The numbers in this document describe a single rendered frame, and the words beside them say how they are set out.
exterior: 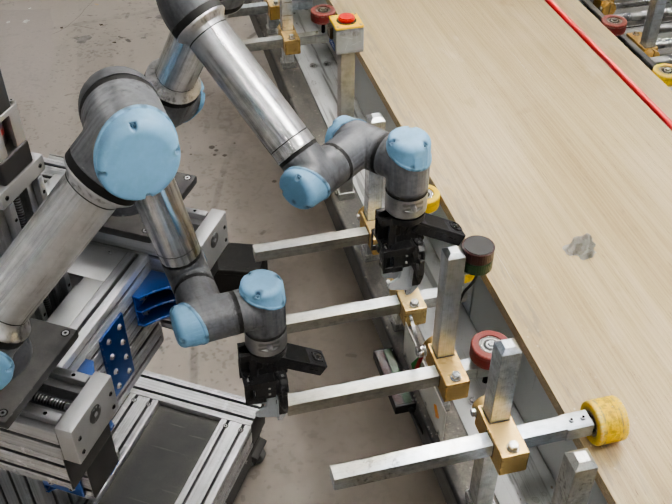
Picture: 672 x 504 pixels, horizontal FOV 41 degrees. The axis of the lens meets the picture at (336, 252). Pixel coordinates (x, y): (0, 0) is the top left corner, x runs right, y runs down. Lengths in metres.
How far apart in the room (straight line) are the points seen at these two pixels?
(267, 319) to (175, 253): 0.19
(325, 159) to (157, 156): 0.36
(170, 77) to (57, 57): 2.98
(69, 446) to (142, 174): 0.57
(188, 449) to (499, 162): 1.12
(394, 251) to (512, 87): 1.09
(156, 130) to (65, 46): 3.68
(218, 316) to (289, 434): 1.32
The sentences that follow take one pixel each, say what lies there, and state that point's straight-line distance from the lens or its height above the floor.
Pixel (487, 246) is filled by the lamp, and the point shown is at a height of 1.14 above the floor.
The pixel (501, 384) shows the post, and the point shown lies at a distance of 1.52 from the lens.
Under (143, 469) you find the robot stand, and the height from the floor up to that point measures 0.21.
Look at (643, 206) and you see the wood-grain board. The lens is 2.23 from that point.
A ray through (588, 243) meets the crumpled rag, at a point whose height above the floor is 0.92.
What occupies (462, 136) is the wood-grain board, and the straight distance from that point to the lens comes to 2.37.
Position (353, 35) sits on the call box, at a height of 1.20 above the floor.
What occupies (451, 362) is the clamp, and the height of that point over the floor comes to 0.87.
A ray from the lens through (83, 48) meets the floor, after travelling 4.84.
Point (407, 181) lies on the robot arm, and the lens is 1.52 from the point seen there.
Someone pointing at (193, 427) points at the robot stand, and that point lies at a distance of 2.56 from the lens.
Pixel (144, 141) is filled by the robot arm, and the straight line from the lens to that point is 1.21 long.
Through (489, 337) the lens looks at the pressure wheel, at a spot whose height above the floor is 0.90.
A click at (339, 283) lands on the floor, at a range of 3.23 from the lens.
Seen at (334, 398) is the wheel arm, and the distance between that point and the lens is 1.75.
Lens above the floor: 2.20
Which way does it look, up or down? 41 degrees down
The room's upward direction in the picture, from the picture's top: straight up
